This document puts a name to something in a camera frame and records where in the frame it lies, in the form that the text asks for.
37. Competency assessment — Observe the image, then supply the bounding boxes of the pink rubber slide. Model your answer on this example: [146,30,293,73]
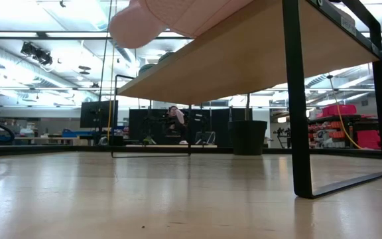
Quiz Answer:
[107,0,255,50]

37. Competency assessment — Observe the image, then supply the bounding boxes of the person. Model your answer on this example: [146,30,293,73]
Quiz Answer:
[164,105,189,145]

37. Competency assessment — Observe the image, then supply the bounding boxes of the black partition panels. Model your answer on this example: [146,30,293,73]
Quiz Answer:
[128,108,253,147]

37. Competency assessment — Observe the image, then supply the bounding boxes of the green plant in black pot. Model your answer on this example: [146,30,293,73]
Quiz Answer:
[227,92,268,156]

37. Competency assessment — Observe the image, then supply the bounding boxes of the black background monitor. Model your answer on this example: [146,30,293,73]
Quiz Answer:
[80,100,119,129]

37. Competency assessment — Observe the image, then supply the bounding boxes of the blue item on workbench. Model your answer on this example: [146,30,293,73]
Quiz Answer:
[61,129,94,137]

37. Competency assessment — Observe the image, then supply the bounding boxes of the storage rack with orange bins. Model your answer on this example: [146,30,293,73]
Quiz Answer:
[306,114,382,149]

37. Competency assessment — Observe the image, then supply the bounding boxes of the red plastic bin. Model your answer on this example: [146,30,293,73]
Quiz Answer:
[322,104,357,118]

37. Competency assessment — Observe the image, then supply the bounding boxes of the wooden shelf with black frame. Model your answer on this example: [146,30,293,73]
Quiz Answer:
[111,0,382,200]

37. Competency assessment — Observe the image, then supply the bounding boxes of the thin yellow hanging cable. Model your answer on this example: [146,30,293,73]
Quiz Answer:
[326,74,364,150]

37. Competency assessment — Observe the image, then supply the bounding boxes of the black table frame rails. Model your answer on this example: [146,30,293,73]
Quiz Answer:
[0,144,382,159]

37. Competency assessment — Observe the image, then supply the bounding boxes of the black ceiling camera rig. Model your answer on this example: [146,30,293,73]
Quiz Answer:
[21,42,53,66]

